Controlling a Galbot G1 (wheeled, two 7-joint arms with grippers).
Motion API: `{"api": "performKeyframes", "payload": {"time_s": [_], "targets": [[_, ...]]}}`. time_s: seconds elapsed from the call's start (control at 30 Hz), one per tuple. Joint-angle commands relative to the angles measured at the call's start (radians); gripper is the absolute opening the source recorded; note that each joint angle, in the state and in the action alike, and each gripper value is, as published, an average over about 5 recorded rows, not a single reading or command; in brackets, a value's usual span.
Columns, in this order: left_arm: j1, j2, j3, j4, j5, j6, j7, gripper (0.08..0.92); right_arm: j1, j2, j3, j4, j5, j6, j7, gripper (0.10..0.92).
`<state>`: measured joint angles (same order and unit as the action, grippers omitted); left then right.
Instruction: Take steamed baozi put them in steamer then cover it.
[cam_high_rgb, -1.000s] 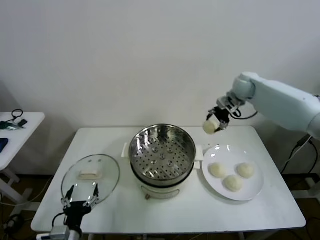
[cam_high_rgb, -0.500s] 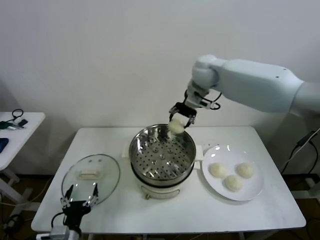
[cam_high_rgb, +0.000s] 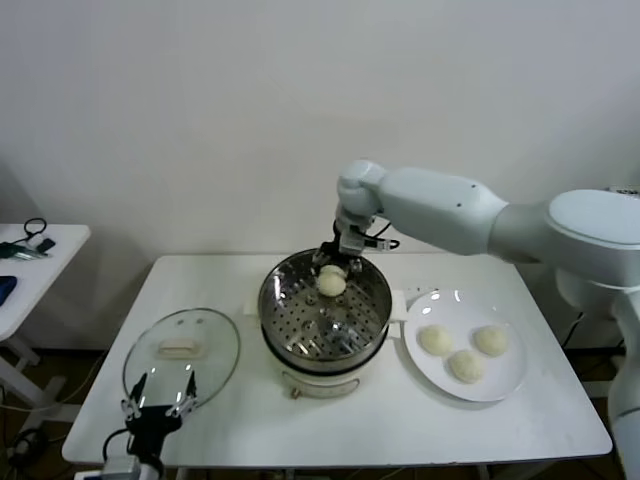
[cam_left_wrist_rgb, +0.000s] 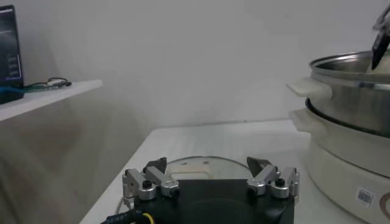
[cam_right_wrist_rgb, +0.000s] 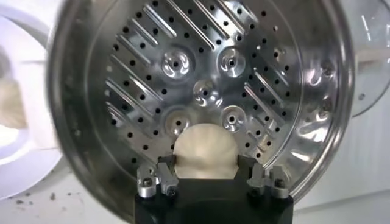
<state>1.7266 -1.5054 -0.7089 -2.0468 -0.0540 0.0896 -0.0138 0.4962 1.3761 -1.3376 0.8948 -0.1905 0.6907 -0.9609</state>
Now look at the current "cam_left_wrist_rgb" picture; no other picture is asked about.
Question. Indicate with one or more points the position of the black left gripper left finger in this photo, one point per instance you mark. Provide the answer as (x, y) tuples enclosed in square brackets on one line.
[(143, 185)]

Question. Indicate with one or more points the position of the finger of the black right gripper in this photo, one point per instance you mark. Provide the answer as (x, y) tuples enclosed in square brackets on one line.
[(381, 45)]

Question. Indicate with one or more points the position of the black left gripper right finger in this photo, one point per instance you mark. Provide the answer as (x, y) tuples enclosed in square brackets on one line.
[(274, 182)]

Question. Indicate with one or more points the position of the white steamed baozi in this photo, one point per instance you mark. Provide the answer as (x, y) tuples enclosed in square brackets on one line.
[(384, 68)]

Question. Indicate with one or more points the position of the perforated steel steamer basket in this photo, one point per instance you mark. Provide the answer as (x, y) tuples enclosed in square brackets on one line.
[(350, 100)]

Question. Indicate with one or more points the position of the white electric cooker pot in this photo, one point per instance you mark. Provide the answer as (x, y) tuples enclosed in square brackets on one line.
[(335, 158)]

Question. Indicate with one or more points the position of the white side table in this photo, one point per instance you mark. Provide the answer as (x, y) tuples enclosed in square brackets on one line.
[(45, 97)]

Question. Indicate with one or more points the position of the dark blue object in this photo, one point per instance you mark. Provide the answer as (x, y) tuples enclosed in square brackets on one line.
[(10, 96)]

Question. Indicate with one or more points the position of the dark computer monitor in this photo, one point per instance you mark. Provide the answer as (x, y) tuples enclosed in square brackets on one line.
[(9, 45)]

